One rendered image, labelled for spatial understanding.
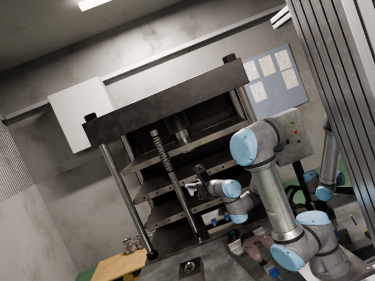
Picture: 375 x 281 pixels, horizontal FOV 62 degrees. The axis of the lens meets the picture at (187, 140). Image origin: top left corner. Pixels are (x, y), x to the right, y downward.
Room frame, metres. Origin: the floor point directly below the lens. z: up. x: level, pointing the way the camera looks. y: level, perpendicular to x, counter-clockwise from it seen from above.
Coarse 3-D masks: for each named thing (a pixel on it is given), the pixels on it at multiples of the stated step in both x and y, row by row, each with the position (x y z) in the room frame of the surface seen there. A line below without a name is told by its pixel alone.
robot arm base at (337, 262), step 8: (336, 248) 1.08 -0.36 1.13; (320, 256) 1.08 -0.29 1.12; (328, 256) 1.07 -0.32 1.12; (336, 256) 1.07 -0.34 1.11; (344, 256) 1.10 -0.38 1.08; (312, 264) 1.11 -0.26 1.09; (320, 264) 1.09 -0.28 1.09; (328, 264) 1.07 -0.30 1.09; (336, 264) 1.06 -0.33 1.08; (344, 264) 1.07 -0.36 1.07; (312, 272) 1.12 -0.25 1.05; (320, 272) 1.09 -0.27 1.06; (328, 272) 1.07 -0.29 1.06; (336, 272) 1.06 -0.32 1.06; (344, 272) 1.06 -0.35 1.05
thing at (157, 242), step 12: (252, 216) 2.44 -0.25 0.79; (264, 216) 2.35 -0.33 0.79; (156, 228) 3.09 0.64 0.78; (168, 228) 2.95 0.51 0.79; (180, 228) 2.82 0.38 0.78; (204, 228) 2.60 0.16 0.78; (228, 228) 2.41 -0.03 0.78; (240, 228) 2.33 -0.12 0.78; (156, 240) 2.77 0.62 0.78; (168, 240) 2.66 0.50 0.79; (180, 240) 2.55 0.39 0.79; (192, 240) 2.46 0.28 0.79; (204, 240) 2.37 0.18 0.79; (168, 252) 2.43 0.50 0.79; (180, 252) 2.37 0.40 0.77
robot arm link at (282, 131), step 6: (258, 120) 1.12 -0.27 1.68; (270, 120) 1.07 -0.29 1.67; (276, 120) 1.08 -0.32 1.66; (276, 126) 1.06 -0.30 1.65; (282, 126) 1.07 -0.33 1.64; (282, 132) 1.06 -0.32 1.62; (282, 138) 1.06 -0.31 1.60; (282, 144) 1.11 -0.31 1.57; (276, 150) 1.13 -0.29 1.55; (282, 150) 1.15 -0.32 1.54; (276, 156) 1.17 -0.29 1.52; (252, 180) 1.29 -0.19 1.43; (252, 186) 1.29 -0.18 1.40; (246, 192) 1.33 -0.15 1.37; (252, 192) 1.31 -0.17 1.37; (258, 192) 1.29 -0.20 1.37; (252, 198) 1.30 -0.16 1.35; (258, 198) 1.31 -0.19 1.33
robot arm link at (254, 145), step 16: (256, 128) 1.04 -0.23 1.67; (272, 128) 1.05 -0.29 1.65; (240, 144) 1.02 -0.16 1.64; (256, 144) 0.99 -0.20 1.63; (272, 144) 1.04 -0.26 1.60; (240, 160) 1.04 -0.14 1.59; (256, 160) 1.01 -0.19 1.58; (272, 160) 1.01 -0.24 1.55; (256, 176) 1.04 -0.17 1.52; (272, 176) 1.02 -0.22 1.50; (272, 192) 1.02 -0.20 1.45; (272, 208) 1.03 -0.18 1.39; (288, 208) 1.03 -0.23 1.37; (272, 224) 1.05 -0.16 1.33; (288, 224) 1.02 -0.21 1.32; (288, 240) 1.01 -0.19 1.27; (304, 240) 1.02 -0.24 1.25; (288, 256) 1.00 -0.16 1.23; (304, 256) 1.00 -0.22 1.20
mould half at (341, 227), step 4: (312, 204) 1.91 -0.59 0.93; (296, 208) 1.95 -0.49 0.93; (300, 208) 1.92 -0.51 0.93; (304, 208) 1.91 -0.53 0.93; (296, 212) 1.90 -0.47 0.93; (300, 212) 1.89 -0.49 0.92; (336, 220) 1.70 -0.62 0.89; (332, 224) 1.67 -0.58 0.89; (340, 224) 1.64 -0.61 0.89; (340, 228) 1.60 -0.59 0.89; (344, 228) 1.59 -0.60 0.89; (340, 232) 1.59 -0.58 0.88; (344, 232) 1.59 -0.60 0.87; (340, 236) 1.59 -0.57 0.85; (344, 236) 1.59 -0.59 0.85; (348, 236) 1.58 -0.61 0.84; (340, 240) 1.59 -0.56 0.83; (344, 240) 1.59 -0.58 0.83; (348, 240) 1.58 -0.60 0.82; (340, 244) 1.59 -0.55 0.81; (344, 244) 1.59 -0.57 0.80
